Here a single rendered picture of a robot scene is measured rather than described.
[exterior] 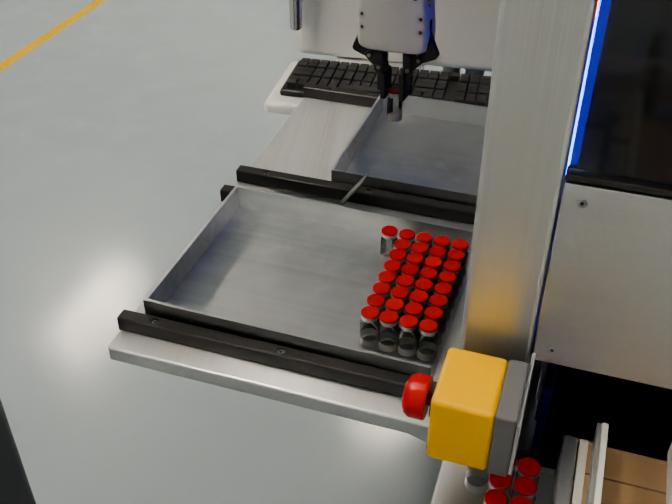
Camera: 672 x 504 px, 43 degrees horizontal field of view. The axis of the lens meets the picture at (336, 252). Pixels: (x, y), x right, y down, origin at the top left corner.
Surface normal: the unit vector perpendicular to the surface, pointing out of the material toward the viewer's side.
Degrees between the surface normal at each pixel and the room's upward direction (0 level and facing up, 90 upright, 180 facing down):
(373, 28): 91
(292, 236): 0
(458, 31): 90
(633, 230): 90
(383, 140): 0
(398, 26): 90
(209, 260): 0
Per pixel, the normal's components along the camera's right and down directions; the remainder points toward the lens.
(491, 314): -0.32, 0.57
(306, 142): 0.00, -0.80
